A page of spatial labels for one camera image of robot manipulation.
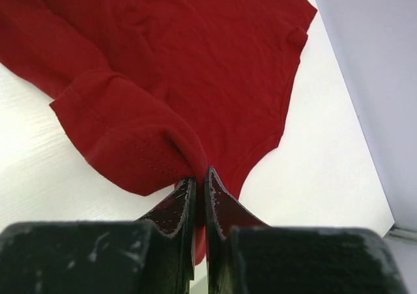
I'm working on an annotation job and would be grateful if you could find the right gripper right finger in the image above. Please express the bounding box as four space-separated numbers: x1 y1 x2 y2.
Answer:
204 168 406 293

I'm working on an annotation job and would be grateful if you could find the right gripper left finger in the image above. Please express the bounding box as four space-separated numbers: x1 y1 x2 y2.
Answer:
1 179 197 293

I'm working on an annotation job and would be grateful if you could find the red t shirt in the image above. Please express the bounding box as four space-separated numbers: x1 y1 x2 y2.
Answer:
0 0 319 269

